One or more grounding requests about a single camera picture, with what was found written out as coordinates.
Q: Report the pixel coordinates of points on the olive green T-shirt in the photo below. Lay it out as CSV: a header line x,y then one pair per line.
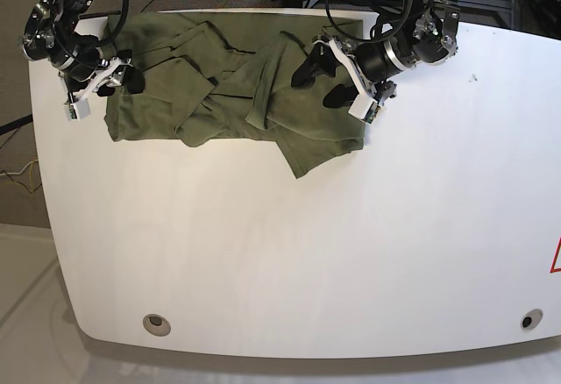
x,y
214,75

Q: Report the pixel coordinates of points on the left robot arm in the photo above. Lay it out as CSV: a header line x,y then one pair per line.
x,y
422,31

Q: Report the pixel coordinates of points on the right table grommet hole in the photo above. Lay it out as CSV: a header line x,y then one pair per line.
x,y
532,319

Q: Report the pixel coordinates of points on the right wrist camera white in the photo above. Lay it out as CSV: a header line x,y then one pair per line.
x,y
78,110

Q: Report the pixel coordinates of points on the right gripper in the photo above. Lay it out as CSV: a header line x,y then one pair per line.
x,y
78,81

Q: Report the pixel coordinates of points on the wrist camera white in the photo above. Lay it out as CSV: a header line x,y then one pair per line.
x,y
78,110
364,108

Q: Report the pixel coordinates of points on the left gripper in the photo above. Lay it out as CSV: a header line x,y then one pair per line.
x,y
369,66

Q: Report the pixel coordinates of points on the red triangle warning sticker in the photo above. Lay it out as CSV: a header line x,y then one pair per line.
x,y
556,263

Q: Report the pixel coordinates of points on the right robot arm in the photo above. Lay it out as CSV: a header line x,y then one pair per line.
x,y
50,34

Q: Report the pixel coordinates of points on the table grommet hole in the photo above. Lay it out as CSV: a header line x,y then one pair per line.
x,y
156,325
532,319

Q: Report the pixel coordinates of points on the left table grommet hole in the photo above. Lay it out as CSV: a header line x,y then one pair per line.
x,y
156,325

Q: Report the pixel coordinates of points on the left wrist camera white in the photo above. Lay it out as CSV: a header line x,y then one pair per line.
x,y
364,108

